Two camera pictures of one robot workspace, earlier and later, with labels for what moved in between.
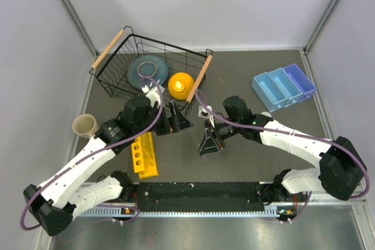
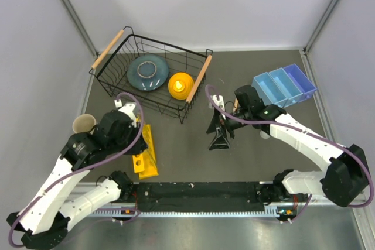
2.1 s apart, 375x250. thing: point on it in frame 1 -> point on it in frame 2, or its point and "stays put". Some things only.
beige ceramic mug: (85, 125) stays put
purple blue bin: (301, 81) stays put
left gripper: (177, 121) -> (140, 146)
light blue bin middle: (287, 86) stays put
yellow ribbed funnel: (180, 86) stays put
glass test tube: (195, 137) -> (147, 132)
